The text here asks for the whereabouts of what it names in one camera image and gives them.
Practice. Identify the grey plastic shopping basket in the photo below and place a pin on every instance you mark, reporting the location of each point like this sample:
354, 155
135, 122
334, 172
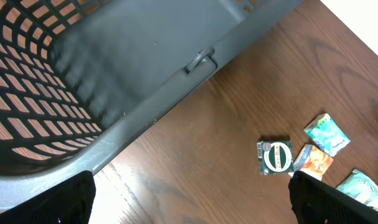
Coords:
82, 79

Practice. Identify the teal tissue packet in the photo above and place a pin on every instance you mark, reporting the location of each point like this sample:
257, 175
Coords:
327, 135

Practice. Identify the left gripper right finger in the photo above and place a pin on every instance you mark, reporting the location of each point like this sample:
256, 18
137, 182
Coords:
316, 202

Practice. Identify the dark green balm box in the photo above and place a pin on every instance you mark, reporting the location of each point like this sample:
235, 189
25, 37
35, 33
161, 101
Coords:
275, 157

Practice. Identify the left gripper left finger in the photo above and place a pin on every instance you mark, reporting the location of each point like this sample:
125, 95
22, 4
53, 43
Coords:
69, 202

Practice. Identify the light green pouch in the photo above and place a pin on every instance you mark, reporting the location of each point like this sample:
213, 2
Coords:
361, 188

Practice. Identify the orange tissue packet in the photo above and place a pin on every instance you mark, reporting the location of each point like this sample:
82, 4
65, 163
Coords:
312, 161

